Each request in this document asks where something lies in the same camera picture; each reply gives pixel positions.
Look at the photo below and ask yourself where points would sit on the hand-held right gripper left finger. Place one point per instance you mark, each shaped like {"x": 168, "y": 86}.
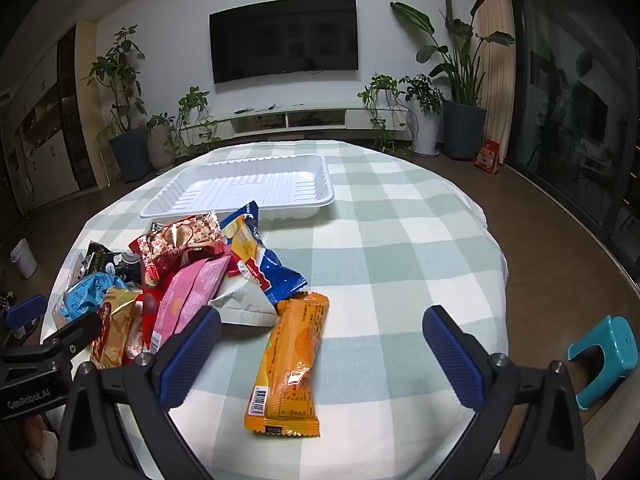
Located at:
{"x": 192, "y": 355}

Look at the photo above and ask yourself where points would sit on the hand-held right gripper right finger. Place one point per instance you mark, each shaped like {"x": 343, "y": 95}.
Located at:
{"x": 452, "y": 355}

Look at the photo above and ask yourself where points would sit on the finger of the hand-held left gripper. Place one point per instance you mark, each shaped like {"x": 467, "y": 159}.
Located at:
{"x": 27, "y": 309}
{"x": 75, "y": 335}

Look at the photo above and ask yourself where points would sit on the light blue snack packet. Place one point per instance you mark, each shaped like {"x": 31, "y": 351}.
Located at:
{"x": 85, "y": 295}

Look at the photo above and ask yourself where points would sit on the red and gold snack packet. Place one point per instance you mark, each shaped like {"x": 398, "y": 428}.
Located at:
{"x": 117, "y": 330}

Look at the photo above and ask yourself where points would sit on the pink snack packet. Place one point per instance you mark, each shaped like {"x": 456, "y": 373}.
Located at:
{"x": 185, "y": 295}

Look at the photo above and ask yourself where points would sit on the red chocolate snack packet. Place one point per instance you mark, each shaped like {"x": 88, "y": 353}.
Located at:
{"x": 150, "y": 310}

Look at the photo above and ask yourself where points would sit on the white red-striped snack packet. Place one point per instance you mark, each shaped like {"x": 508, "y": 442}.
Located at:
{"x": 240, "y": 310}

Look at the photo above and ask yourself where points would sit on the black snack packet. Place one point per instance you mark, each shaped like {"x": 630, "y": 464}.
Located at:
{"x": 102, "y": 260}

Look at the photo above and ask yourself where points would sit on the orange snack packet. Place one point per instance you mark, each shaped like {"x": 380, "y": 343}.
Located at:
{"x": 295, "y": 350}

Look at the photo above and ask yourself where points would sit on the red patterned snack packet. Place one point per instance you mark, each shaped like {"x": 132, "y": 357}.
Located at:
{"x": 175, "y": 245}

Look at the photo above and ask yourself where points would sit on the blue and yellow snack packet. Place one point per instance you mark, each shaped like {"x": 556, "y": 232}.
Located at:
{"x": 272, "y": 270}

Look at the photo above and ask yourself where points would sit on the white plastic tray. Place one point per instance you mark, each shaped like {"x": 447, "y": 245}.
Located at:
{"x": 250, "y": 180}

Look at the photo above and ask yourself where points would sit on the person's left forearm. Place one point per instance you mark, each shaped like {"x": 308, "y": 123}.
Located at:
{"x": 37, "y": 440}

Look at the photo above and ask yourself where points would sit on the white trash bin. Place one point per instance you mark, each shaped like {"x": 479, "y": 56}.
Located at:
{"x": 24, "y": 260}

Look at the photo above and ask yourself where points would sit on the green checked tablecloth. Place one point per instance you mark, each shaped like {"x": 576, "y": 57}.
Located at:
{"x": 400, "y": 260}

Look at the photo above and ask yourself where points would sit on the teal plastic stool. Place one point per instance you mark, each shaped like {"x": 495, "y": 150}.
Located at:
{"x": 607, "y": 332}

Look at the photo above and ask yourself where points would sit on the tall leafy potted plant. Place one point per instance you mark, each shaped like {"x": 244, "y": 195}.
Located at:
{"x": 131, "y": 155}

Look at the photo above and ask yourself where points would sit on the dark glass cabinet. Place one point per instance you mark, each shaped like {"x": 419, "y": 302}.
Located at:
{"x": 75, "y": 125}

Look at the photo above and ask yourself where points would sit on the red printed bag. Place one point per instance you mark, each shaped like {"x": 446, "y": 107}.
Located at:
{"x": 487, "y": 157}

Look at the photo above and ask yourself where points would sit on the small plant in pale pot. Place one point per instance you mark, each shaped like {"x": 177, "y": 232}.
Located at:
{"x": 160, "y": 147}

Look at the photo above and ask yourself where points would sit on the bushy plant in white pot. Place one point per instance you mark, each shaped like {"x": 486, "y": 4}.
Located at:
{"x": 427, "y": 135}

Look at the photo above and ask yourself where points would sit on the broad-leaf plant in dark pot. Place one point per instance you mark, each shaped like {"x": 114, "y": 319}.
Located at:
{"x": 465, "y": 130}

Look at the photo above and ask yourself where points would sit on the beige curtain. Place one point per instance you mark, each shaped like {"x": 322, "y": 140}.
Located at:
{"x": 502, "y": 110}

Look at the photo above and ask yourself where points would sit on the trailing potted plant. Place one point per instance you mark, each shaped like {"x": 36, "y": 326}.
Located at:
{"x": 382, "y": 85}
{"x": 192, "y": 102}

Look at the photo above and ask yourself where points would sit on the white television console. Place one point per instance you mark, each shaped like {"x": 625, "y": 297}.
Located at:
{"x": 360, "y": 117}

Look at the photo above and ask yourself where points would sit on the glass sliding door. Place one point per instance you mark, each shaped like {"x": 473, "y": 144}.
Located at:
{"x": 575, "y": 110}

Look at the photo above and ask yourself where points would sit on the white wall cabinets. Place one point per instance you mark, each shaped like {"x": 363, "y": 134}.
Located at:
{"x": 45, "y": 170}

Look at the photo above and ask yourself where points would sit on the wall television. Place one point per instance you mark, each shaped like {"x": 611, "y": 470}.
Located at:
{"x": 285, "y": 40}

